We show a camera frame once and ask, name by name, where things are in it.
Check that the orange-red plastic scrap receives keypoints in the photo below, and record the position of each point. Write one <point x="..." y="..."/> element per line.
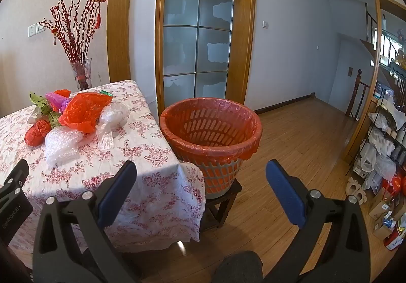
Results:
<point x="62" y="92"/>

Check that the clear plastic bag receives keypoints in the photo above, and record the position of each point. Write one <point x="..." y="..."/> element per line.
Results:
<point x="112" y="116"/>

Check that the red berry branches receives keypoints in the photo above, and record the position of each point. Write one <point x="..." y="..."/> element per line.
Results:
<point x="74" y="35"/>

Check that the upper staircase with railing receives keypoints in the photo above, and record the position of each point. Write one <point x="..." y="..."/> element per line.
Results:
<point x="369" y="41"/>

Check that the white wall switch plate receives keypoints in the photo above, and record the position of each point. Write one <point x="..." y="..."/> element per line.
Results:
<point x="40" y="27"/>

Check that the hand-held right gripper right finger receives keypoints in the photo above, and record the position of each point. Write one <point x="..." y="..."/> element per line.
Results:
<point x="285" y="197"/>

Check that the glass vase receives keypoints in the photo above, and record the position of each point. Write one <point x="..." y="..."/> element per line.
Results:
<point x="83" y="76"/>

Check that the floral tablecloth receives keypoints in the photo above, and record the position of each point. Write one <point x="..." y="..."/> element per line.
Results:
<point x="142" y="149"/>

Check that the wooden door trim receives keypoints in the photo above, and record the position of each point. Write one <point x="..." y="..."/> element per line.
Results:
<point x="119" y="32"/>

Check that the white wall outlet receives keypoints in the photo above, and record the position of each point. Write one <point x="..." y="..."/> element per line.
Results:
<point x="31" y="30"/>

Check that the yellow-green wrapping film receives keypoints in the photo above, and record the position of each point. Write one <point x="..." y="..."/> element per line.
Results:
<point x="38" y="100"/>

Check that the white paper sheet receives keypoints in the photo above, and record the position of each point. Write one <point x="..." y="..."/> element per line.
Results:
<point x="31" y="118"/>

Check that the pile of white plastic bags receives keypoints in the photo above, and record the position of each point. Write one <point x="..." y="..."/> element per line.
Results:
<point x="380" y="162"/>

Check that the pink plastic bag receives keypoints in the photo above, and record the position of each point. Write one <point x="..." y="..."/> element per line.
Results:
<point x="55" y="99"/>

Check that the bubble wrap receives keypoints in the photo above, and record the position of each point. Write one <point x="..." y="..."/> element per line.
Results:
<point x="62" y="146"/>

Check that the small crumpled red plastic bag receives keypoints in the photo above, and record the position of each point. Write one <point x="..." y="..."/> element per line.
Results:
<point x="36" y="133"/>

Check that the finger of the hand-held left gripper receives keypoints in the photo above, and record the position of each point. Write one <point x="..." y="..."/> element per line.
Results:
<point x="15" y="176"/>

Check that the wooden stair railing post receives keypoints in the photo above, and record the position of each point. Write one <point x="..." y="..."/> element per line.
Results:
<point x="357" y="95"/>

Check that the frosted glass door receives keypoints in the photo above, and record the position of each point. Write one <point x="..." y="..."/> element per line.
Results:
<point x="190" y="48"/>

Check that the dark wooden stool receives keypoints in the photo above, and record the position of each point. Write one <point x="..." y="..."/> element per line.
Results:
<point x="222" y="206"/>

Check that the red gift bag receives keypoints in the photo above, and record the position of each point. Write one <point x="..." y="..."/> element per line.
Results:
<point x="395" y="184"/>

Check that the wooden cutout piece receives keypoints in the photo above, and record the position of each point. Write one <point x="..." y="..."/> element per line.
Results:
<point x="355" y="191"/>

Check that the brown cardboard box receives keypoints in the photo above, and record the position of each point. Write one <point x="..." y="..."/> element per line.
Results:
<point x="380" y="205"/>

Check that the black metal shelf rack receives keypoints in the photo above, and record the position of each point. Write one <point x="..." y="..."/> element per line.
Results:
<point x="396" y="143"/>

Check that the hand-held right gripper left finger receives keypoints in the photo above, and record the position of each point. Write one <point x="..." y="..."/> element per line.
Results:
<point x="115" y="195"/>

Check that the person's leg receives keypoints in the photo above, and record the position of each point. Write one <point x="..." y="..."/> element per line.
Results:
<point x="238" y="267"/>

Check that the golden figurine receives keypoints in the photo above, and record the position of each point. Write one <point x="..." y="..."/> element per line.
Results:
<point x="401" y="59"/>

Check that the large red plastic bag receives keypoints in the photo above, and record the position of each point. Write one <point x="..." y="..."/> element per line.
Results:
<point x="85" y="111"/>

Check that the white plastic waste basket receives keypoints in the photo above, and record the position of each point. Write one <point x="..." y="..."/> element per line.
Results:
<point x="217" y="191"/>

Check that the green plastic wrapper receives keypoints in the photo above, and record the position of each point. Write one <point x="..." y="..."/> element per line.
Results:
<point x="105" y="93"/>

